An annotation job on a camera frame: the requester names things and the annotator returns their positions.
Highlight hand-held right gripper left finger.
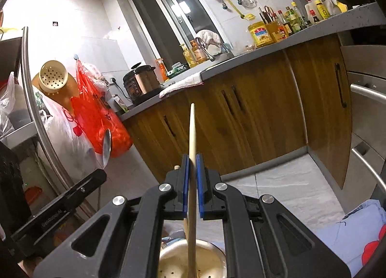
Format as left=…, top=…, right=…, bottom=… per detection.
left=33, top=154, right=190, bottom=278

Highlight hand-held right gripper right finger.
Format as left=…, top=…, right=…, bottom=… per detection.
left=195, top=154, right=352, bottom=278

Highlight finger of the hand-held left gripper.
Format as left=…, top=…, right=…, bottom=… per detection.
left=62, top=169, right=108, bottom=210

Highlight large metal serving spoon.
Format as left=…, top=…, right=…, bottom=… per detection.
left=102, top=129, right=113, bottom=170

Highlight wooden chopsticks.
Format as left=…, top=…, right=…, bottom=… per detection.
left=182, top=103, right=200, bottom=278

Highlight white floral ceramic utensil holder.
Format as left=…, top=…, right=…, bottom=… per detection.
left=158, top=237, right=227, bottom=278

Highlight white plastic bag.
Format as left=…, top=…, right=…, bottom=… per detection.
left=32, top=85, right=105, bottom=183

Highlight red plastic bag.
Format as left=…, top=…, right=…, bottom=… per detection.
left=70, top=58, right=133, bottom=158

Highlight clear plastic bag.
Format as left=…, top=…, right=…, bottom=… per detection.
left=0, top=71, right=16, bottom=137

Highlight white dishcloth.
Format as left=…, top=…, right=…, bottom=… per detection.
left=159, top=71, right=206, bottom=99

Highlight wooden kitchen cabinets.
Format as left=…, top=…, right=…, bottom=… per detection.
left=121, top=34, right=354, bottom=190

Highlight beige plastic colander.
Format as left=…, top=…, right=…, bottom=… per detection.
left=32, top=60, right=79, bottom=107

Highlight copper electric pressure cooker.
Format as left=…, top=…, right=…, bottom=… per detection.
left=123, top=62, right=165, bottom=105

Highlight green packet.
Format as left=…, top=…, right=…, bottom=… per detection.
left=166, top=62, right=189, bottom=79

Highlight orange spray bottle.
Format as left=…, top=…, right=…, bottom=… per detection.
left=155, top=59, right=170, bottom=83

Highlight yellow dish soap bottle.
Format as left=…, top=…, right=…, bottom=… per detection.
left=180, top=43, right=197, bottom=69

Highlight orange liquid bottle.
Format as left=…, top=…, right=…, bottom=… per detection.
left=190, top=40, right=207, bottom=64

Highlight metal shelf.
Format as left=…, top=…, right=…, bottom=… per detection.
left=0, top=36, right=40, bottom=147

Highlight metal kitchen faucet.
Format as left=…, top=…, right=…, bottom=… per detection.
left=194, top=37, right=216, bottom=62

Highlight white rag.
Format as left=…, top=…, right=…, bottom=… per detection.
left=196, top=29, right=224, bottom=48

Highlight blue cartoon printed cloth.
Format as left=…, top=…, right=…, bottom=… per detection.
left=314, top=199, right=386, bottom=276

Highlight yellow plastic jar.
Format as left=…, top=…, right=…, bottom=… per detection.
left=248, top=21, right=276, bottom=48

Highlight sliding glass window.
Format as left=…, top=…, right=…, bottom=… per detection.
left=128, top=0, right=233, bottom=65

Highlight wooden knife block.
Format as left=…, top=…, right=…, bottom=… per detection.
left=259, top=5, right=286, bottom=44

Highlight stainless steel oven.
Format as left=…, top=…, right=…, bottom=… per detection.
left=340, top=45, right=386, bottom=216

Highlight row of seasoning bottles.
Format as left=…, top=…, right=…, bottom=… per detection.
left=276, top=0, right=332, bottom=36

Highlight curved metal rail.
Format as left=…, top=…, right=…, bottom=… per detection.
left=21, top=26, right=95, bottom=217

